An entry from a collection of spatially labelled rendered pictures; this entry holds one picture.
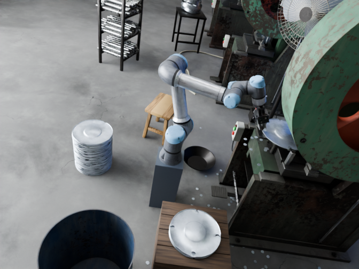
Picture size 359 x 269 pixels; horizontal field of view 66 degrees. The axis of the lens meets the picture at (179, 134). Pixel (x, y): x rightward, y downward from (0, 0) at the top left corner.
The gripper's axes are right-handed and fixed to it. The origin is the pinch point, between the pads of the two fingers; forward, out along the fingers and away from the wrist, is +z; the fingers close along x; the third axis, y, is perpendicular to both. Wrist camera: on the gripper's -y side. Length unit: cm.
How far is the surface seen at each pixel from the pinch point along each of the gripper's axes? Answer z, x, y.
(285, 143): 6.3, 10.6, 10.5
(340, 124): -28, 26, 41
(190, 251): 23, -50, 60
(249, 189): 22.7, -14.4, 26.3
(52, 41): -22, -235, -239
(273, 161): 17.8, 2.9, 12.3
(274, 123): 5.5, 9.1, -8.6
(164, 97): 17, -73, -89
